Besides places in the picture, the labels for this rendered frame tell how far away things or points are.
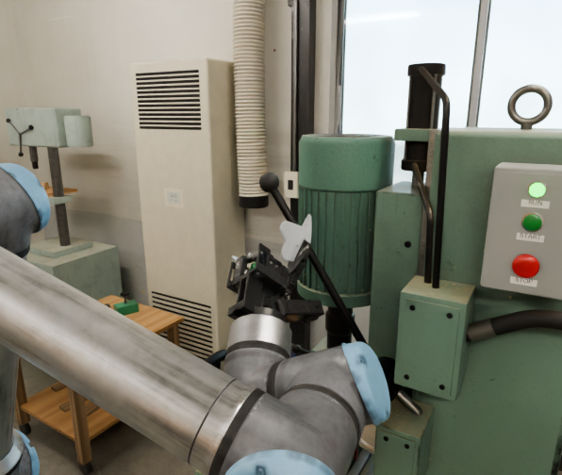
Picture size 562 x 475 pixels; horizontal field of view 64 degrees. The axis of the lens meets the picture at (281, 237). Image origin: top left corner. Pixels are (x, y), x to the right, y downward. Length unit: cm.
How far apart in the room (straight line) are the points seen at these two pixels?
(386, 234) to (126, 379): 49
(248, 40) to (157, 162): 78
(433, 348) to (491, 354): 11
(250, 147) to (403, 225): 158
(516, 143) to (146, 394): 54
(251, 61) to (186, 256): 105
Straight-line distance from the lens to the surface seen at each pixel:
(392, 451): 79
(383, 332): 84
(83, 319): 49
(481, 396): 80
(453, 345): 68
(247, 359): 60
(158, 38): 290
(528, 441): 83
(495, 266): 65
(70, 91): 351
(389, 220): 77
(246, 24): 231
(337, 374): 50
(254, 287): 67
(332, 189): 78
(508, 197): 63
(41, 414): 255
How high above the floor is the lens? 154
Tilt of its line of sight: 15 degrees down
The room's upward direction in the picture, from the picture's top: straight up
